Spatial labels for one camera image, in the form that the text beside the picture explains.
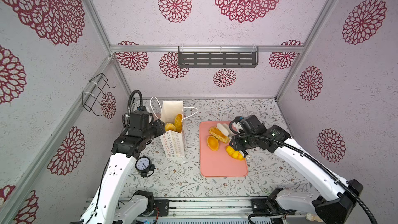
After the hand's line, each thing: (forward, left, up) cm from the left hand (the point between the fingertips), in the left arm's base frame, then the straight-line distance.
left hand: (160, 127), depth 74 cm
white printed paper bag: (-3, -5, -9) cm, 11 cm away
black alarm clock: (-9, +13, -22) cm, 27 cm away
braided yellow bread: (+11, -29, -20) cm, 37 cm away
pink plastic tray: (-8, -29, -26) cm, 40 cm away
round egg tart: (+3, -27, -21) cm, 34 cm away
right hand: (-6, -34, -4) cm, 35 cm away
